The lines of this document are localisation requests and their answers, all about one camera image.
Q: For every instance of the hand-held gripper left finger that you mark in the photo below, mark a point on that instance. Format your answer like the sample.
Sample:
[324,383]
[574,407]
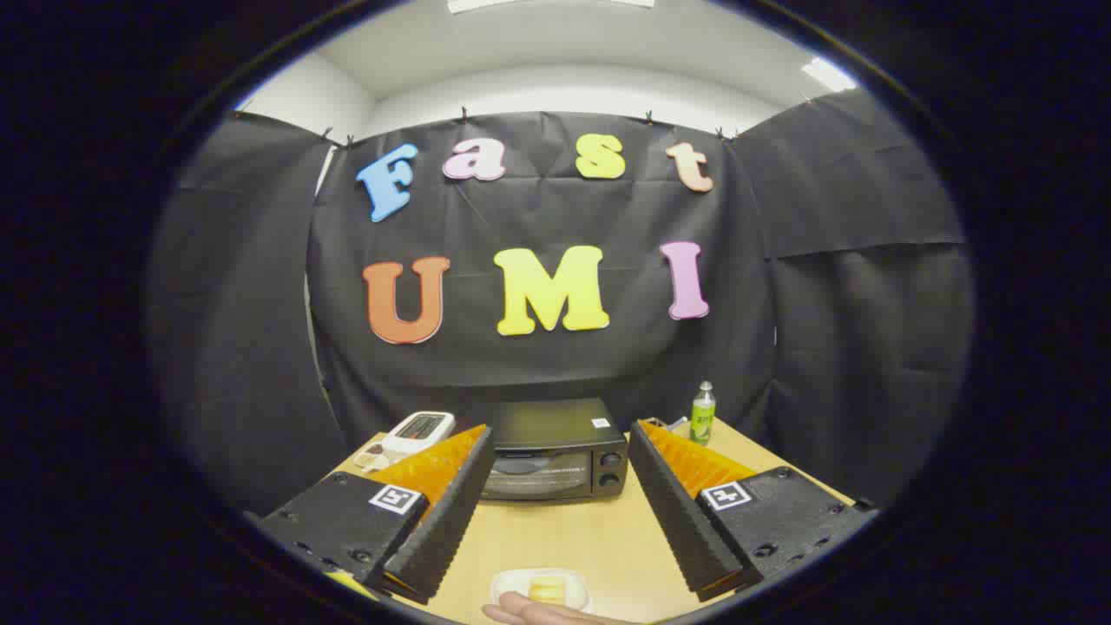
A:
[451,512]

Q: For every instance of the green drink bottle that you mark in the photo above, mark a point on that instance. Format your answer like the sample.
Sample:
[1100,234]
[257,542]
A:
[703,417]

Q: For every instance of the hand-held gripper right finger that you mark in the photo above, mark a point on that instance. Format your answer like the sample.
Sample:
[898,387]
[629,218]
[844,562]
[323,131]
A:
[673,512]

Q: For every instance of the yellow ridged bread roll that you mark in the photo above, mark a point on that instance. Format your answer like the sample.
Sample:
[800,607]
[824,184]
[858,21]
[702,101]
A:
[547,588]

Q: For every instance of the white plate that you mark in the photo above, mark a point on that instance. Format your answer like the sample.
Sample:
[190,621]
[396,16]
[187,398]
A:
[508,582]

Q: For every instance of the ceiling light panel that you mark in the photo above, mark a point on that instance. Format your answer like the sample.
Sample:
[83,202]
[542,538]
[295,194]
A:
[829,75]
[521,4]

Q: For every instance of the black toaster oven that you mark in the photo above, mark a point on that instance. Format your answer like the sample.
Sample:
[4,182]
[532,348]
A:
[555,425]

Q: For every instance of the white pop-up toaster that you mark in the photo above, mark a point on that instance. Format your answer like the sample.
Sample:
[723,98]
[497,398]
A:
[418,430]

